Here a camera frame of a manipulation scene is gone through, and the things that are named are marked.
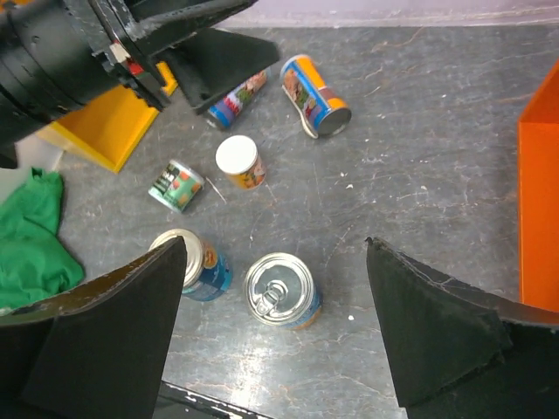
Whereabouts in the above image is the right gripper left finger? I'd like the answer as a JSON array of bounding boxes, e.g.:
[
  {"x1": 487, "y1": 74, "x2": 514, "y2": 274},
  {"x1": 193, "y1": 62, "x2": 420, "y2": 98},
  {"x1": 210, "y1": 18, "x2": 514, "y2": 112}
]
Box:
[{"x1": 1, "y1": 238, "x2": 187, "y2": 418}]

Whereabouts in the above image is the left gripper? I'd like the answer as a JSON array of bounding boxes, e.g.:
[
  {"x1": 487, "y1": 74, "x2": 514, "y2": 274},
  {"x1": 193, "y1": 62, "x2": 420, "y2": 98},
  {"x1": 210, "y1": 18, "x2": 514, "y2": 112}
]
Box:
[{"x1": 65, "y1": 1, "x2": 280, "y2": 114}]

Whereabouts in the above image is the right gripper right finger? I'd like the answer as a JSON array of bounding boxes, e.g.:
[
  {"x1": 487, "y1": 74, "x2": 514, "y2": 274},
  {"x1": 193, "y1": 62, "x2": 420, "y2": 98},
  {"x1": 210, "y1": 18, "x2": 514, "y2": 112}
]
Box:
[{"x1": 367, "y1": 237, "x2": 558, "y2": 418}]

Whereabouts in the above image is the dark blue can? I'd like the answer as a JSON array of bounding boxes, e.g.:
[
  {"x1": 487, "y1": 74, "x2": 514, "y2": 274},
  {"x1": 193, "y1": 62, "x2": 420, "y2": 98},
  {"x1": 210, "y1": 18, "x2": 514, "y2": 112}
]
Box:
[{"x1": 149, "y1": 229, "x2": 233, "y2": 302}]

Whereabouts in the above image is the blue can pull tab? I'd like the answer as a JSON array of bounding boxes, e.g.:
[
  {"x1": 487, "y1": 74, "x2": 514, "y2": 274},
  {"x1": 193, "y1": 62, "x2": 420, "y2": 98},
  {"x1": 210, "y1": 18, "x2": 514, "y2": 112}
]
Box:
[{"x1": 244, "y1": 252, "x2": 322, "y2": 329}]

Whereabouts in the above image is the orange shelf cabinet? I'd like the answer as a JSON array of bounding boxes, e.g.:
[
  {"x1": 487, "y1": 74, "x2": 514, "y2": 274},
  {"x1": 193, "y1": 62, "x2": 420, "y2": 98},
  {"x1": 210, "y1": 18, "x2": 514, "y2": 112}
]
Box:
[{"x1": 517, "y1": 65, "x2": 558, "y2": 312}]

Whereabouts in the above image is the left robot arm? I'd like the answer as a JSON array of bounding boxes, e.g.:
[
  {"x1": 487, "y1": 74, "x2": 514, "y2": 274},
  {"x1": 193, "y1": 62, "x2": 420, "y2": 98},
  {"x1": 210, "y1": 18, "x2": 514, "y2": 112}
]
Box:
[{"x1": 1, "y1": 1, "x2": 280, "y2": 169}]

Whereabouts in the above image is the tall blue red can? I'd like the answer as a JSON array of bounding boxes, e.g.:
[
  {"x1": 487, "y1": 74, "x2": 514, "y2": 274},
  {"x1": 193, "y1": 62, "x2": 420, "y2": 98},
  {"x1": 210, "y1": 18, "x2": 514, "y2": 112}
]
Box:
[{"x1": 204, "y1": 67, "x2": 272, "y2": 130}]

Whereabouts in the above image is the green cloth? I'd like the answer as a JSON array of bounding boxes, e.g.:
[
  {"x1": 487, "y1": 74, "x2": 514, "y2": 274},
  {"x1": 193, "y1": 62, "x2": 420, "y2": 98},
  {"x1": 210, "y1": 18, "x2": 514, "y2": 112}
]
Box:
[{"x1": 1, "y1": 168, "x2": 85, "y2": 312}]

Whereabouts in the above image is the yellow shelf cabinet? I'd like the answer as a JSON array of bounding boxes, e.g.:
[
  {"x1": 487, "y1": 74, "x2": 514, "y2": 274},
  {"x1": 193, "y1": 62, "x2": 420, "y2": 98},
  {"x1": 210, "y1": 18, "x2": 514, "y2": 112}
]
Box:
[{"x1": 37, "y1": 86, "x2": 159, "y2": 173}]

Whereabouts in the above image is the white lid yellow can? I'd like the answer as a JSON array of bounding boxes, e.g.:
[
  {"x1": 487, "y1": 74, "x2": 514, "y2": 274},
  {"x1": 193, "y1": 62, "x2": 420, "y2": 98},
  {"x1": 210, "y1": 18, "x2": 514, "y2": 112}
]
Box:
[{"x1": 215, "y1": 134, "x2": 266, "y2": 190}]

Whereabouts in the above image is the green label can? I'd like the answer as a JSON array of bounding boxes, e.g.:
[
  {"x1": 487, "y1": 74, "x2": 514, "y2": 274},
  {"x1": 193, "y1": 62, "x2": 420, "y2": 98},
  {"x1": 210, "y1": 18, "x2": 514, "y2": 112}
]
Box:
[{"x1": 148, "y1": 160, "x2": 205, "y2": 213}]

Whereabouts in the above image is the tall orange blue can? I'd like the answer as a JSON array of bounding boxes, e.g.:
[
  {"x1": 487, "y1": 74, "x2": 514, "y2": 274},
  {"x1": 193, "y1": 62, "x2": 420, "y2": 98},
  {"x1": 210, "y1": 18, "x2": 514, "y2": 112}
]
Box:
[{"x1": 279, "y1": 54, "x2": 352, "y2": 139}]

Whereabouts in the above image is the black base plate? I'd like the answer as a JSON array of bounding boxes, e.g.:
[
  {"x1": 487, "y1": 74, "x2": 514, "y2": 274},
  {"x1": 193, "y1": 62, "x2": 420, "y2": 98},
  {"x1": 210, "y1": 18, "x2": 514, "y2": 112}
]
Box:
[{"x1": 152, "y1": 381, "x2": 270, "y2": 419}]

